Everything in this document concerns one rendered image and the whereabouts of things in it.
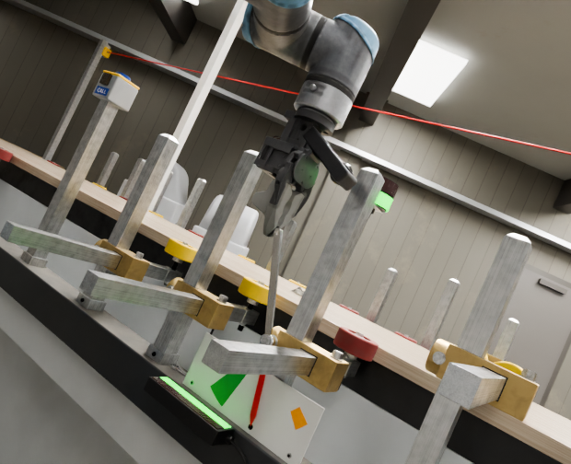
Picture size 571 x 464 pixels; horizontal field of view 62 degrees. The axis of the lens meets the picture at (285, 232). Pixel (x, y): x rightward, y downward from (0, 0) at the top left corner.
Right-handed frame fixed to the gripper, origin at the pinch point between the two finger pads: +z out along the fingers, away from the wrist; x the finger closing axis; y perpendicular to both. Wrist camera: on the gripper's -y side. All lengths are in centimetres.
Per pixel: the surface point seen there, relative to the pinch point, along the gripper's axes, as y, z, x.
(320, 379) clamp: -16.2, 17.7, -5.2
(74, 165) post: 67, 6, -6
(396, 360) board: -19.8, 11.7, -26.7
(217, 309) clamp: 7.3, 17.1, -5.7
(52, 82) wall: 607, -68, -271
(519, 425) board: -42, 11, -27
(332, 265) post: -9.3, 1.0, -5.9
